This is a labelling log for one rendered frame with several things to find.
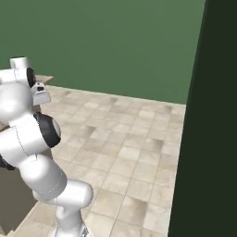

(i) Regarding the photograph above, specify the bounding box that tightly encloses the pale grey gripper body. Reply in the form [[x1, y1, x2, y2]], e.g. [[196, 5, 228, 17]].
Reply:
[[31, 89, 52, 106]]

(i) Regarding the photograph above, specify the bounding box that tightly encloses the dark green tall cabinet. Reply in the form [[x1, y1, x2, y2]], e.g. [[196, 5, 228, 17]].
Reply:
[[167, 0, 237, 237]]

